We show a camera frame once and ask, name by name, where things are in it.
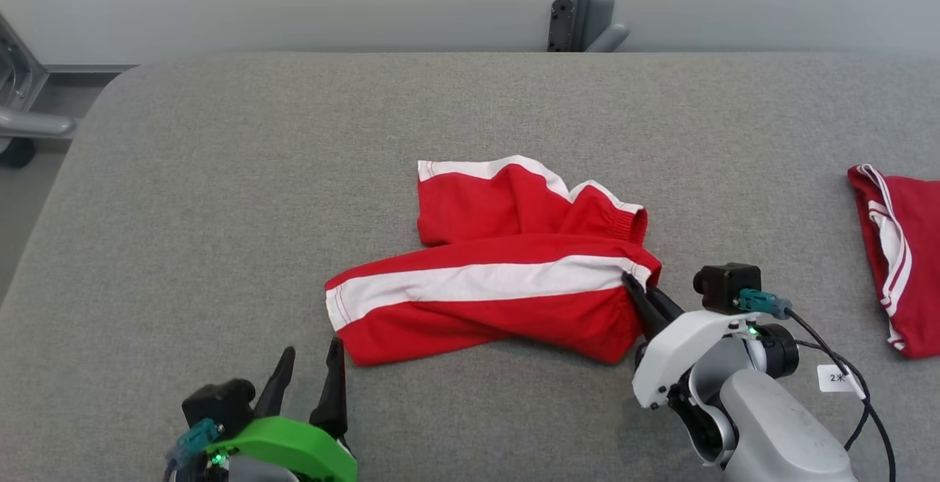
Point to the grey rounded partition foot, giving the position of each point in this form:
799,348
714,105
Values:
606,30

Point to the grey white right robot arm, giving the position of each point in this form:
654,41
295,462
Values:
778,430

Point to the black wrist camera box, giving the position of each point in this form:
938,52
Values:
723,285
217,401

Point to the red shorts with white stripe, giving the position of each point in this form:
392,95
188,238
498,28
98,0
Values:
477,283

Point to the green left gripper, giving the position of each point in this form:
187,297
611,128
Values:
294,441

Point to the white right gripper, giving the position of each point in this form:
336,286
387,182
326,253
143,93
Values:
675,350

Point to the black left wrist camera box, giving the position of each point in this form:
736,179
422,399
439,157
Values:
217,401

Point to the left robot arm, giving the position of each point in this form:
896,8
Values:
257,472

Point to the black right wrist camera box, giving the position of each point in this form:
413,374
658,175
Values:
723,285

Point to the red basketball jersey white sleeves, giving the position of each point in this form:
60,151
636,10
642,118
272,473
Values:
918,247

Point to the grey cart leg with wheel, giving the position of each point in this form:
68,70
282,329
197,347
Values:
29,123

